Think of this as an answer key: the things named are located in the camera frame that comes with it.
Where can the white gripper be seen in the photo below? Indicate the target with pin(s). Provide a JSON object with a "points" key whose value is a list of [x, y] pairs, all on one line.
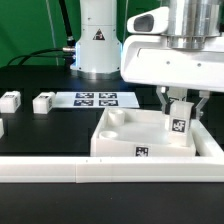
{"points": [[176, 46]]}

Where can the white square table top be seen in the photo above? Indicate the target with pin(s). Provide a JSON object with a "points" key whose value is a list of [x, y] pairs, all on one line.
{"points": [[126, 132]]}

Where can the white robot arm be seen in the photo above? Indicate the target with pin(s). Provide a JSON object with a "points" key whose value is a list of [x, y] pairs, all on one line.
{"points": [[98, 53]]}

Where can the white L-shaped obstacle fence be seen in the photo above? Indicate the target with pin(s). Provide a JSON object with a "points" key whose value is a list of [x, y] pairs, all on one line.
{"points": [[208, 166]]}

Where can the white marker sheet with tags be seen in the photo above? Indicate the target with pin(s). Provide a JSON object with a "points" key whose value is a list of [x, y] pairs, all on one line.
{"points": [[95, 100]]}

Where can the white part at left edge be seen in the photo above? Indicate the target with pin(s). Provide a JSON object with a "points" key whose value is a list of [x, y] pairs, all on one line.
{"points": [[1, 128]]}

